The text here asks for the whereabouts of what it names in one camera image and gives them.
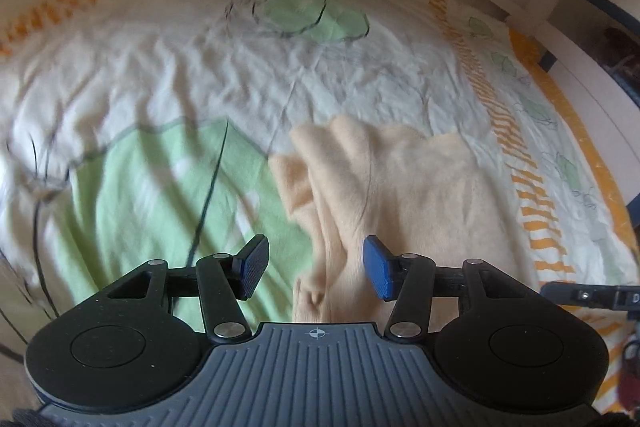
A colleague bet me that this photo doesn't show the yellow bed sheet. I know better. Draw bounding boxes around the yellow bed sheet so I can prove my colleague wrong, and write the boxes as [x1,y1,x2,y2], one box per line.
[507,27,640,258]

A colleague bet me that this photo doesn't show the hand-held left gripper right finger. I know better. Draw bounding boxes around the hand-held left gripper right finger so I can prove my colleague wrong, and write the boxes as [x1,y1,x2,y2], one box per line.
[362,235,544,341]

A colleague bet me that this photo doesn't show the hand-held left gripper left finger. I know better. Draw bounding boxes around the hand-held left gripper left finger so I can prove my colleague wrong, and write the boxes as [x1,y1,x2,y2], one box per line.
[107,234,271,341]

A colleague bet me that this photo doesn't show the peach knit sweater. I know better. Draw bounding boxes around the peach knit sweater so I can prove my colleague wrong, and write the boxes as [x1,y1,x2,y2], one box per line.
[269,116,543,325]

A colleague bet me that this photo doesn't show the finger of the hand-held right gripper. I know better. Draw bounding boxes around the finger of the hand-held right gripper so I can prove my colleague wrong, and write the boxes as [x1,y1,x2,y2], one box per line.
[540,281,640,311]

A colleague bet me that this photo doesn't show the leaf print white duvet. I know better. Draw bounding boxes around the leaf print white duvet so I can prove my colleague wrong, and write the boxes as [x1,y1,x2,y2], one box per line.
[0,0,640,413]

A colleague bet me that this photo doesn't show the dark red object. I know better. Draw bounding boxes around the dark red object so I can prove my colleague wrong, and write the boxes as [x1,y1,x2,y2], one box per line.
[617,339,640,415]

